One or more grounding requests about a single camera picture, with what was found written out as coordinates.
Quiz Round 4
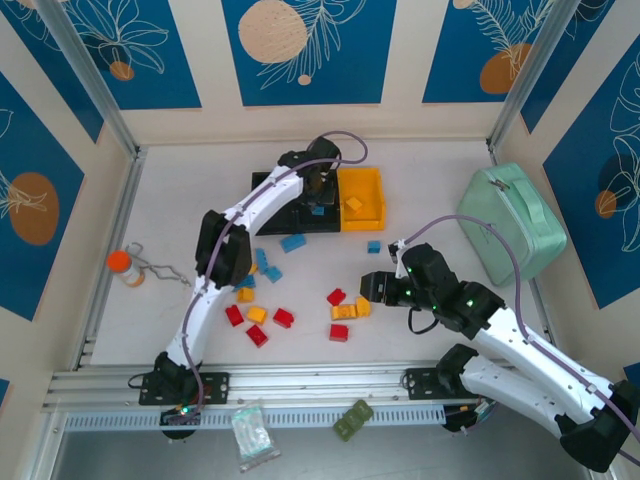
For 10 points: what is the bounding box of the clear plastic zip bag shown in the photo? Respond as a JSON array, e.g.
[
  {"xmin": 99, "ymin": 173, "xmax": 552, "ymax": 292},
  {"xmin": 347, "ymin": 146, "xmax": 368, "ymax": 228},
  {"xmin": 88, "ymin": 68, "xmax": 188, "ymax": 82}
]
[{"xmin": 230, "ymin": 398, "xmax": 282, "ymax": 474}]

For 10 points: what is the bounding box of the olive green plastic piece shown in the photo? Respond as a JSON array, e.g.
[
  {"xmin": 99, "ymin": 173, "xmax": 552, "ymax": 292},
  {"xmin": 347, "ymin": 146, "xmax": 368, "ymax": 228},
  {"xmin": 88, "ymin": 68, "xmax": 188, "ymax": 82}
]
[{"xmin": 333, "ymin": 398, "xmax": 375, "ymax": 443}]

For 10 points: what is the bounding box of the white slotted cable tray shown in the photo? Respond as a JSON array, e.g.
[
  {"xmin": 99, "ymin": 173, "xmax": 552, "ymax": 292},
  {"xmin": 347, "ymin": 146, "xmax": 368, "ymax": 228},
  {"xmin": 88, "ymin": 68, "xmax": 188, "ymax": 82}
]
[{"xmin": 63, "ymin": 405, "xmax": 447, "ymax": 432}]

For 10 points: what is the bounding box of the black plastic bin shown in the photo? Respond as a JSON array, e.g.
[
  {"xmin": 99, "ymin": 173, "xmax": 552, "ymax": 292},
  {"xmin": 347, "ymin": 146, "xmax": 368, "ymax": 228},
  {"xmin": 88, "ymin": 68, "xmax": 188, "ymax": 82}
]
[{"xmin": 249, "ymin": 171, "xmax": 343, "ymax": 235}]

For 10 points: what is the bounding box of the orange capped bottle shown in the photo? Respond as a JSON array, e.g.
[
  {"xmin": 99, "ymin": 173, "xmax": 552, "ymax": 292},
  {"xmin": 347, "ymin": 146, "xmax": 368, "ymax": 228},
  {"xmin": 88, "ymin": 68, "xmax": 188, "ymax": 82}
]
[{"xmin": 107, "ymin": 250, "xmax": 146, "ymax": 289}]

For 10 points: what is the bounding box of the metal wire chain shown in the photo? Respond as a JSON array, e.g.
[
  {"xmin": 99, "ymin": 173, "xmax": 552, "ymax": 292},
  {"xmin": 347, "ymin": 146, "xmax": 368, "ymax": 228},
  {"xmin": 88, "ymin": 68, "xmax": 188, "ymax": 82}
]
[{"xmin": 124, "ymin": 242, "xmax": 194, "ymax": 289}]

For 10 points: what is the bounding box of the thin black cable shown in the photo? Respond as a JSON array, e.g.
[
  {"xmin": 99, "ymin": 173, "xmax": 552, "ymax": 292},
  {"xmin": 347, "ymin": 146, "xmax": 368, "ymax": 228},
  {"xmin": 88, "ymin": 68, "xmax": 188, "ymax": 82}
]
[{"xmin": 407, "ymin": 307, "xmax": 441, "ymax": 335}]

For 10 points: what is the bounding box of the yellow plastic bin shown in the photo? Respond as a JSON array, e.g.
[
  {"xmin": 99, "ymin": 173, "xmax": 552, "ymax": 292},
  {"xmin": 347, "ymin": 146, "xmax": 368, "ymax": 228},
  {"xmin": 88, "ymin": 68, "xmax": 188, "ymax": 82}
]
[{"xmin": 335, "ymin": 167, "xmax": 389, "ymax": 234}]

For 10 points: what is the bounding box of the aluminium front rail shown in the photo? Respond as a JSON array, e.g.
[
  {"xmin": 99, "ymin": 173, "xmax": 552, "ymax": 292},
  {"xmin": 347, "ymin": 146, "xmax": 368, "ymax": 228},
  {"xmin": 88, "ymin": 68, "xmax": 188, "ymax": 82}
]
[{"xmin": 42, "ymin": 359, "xmax": 591, "ymax": 412}]

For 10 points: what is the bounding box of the aluminium frame post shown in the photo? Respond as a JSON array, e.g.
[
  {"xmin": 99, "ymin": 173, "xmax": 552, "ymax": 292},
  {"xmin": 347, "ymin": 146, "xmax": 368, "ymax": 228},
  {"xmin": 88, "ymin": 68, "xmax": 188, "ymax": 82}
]
[
  {"xmin": 37, "ymin": 0, "xmax": 144, "ymax": 160},
  {"xmin": 487, "ymin": 0, "xmax": 581, "ymax": 151}
]

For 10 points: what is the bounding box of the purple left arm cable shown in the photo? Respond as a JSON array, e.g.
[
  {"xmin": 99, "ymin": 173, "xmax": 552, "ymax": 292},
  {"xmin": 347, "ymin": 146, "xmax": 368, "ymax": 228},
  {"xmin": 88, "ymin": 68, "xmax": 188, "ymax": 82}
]
[{"xmin": 182, "ymin": 130, "xmax": 370, "ymax": 416}]

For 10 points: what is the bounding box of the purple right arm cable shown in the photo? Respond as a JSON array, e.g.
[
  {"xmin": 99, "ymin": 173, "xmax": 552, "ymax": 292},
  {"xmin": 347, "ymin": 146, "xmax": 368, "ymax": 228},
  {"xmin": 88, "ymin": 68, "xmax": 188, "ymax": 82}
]
[{"xmin": 399, "ymin": 214, "xmax": 640, "ymax": 466}]

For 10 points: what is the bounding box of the mint green zipper bag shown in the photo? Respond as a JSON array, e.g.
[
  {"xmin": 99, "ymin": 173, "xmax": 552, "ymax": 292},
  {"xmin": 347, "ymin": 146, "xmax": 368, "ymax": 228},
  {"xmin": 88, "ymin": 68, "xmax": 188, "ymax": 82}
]
[{"xmin": 455, "ymin": 162, "xmax": 569, "ymax": 288}]

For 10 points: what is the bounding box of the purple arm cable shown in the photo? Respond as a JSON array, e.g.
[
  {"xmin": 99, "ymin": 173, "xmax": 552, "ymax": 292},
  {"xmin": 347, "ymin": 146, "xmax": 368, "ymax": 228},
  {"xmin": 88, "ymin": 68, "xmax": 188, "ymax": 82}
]
[
  {"xmin": 399, "ymin": 214, "xmax": 640, "ymax": 466},
  {"xmin": 182, "ymin": 130, "xmax": 370, "ymax": 416}
]

